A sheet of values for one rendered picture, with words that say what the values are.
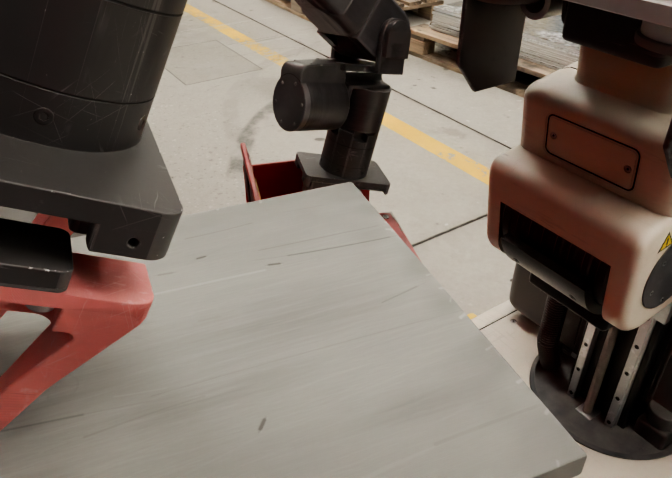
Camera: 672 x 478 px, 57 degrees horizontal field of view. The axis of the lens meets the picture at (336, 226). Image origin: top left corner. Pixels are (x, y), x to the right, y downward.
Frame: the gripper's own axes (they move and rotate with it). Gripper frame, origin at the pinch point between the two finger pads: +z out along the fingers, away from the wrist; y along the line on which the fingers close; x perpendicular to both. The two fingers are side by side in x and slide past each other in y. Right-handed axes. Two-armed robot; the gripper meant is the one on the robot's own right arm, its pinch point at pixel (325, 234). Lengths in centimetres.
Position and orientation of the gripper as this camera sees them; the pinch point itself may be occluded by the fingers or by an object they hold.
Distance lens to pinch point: 76.4
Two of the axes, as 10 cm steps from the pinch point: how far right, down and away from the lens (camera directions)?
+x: 2.4, 5.2, -8.2
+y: -9.4, -0.8, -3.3
